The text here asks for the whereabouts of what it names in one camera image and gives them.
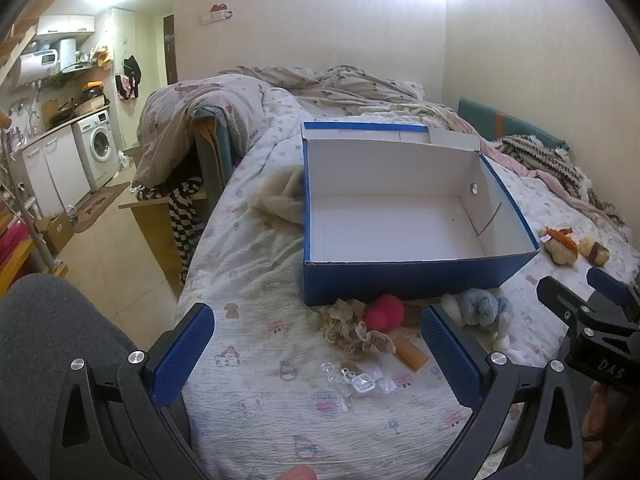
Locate orange tagged plush toy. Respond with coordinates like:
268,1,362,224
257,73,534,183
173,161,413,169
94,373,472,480
539,227,580,266

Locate beige printed quilt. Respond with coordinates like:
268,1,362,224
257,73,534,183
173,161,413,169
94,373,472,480
136,65,427,191

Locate hanging dark clothes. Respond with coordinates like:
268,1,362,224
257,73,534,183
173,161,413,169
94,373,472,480
115,55,144,101

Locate orange plush cylinder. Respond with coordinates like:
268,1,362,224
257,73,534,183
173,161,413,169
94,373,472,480
392,335,431,372

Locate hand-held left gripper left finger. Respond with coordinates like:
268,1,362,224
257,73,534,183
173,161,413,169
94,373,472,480
50,302,216,480

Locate teal headboard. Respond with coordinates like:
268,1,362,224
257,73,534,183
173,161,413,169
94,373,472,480
457,97,571,153

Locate black white striped cloth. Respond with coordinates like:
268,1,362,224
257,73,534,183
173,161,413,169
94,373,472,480
136,177,207,272

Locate cream lace scrunchie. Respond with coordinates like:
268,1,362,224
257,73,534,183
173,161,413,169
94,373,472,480
315,298,372,359

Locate cardboard box on floor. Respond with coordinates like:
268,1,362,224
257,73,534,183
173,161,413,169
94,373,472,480
35,211,76,256

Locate black white crochet blanket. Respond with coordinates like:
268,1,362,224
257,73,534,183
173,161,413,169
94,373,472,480
500,135,626,226

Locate pink storage bin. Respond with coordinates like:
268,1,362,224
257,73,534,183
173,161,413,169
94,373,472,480
0,220,34,271

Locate person's left hand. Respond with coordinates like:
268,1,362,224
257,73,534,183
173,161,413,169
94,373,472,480
272,465,319,480

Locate light blue plush toy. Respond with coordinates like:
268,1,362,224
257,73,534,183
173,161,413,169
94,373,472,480
457,289,516,352

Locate white fluffy plush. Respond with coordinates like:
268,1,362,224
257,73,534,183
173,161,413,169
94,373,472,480
440,294,471,329

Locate small yellow brown plush toy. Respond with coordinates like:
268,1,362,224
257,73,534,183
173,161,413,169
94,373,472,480
579,237,612,267

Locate brown door mat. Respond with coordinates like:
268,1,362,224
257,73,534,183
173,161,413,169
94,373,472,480
72,181,132,234

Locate white washing machine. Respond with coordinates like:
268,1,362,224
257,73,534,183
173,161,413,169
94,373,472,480
71,109,121,193

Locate pink plush toy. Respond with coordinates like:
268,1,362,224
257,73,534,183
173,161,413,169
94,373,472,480
363,295,405,334

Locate clear plastic bag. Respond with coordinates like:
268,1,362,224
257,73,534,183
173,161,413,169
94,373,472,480
320,360,397,414

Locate white wall cabinet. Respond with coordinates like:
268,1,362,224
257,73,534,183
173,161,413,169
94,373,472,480
37,14,96,37

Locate white water heater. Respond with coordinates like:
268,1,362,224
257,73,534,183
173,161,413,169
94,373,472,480
10,50,63,86

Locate person's right hand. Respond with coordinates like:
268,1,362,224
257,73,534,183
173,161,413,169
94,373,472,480
581,382,622,443

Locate teal bed footboard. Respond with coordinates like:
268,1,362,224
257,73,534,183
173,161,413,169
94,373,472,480
192,105,237,211

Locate tan lace scrunchie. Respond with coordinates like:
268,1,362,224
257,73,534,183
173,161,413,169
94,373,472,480
356,330,397,359

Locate dark wooden door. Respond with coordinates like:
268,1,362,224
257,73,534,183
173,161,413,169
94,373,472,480
162,14,179,86

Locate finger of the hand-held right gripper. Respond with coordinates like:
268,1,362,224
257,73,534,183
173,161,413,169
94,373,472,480
536,276,601,333
586,266,640,320

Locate pink cloth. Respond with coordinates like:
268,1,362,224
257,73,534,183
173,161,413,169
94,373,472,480
425,105,626,233

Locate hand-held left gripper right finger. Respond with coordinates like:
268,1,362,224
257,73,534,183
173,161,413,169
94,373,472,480
420,304,586,480

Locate blue cardboard box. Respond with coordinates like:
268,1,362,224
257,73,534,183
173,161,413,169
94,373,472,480
300,121,542,307

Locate beige fuzzy cloth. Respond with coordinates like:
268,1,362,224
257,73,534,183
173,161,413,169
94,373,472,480
242,165,307,229

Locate white base cabinet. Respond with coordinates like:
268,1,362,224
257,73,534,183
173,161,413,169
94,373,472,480
20,125,93,217

